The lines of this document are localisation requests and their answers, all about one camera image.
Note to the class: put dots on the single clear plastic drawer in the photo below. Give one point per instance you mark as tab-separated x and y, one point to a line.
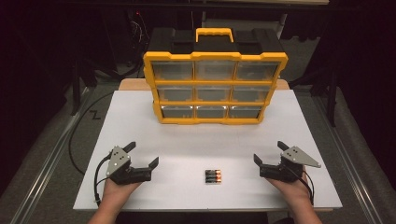
244	112

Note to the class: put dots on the black metal stand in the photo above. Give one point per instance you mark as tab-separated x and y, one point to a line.
75	90

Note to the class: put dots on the person's left hand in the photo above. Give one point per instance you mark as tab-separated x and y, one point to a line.
116	191

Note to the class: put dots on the person's right hand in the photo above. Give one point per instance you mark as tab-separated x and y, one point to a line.
291	189

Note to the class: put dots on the set of clear cabinet bins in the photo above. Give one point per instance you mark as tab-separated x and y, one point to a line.
174	71

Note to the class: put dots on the metal floor rail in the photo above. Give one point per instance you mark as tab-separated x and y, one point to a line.
345	161
46	168

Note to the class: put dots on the yellow black organizer cabinet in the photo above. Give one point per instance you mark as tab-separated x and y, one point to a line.
214	51

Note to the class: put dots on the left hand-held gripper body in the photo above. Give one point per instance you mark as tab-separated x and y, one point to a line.
119	161

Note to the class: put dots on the black copper battery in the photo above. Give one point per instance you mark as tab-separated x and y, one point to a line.
213	171
213	180
213	176

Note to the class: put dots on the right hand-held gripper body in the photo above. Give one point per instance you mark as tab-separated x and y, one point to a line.
292	158

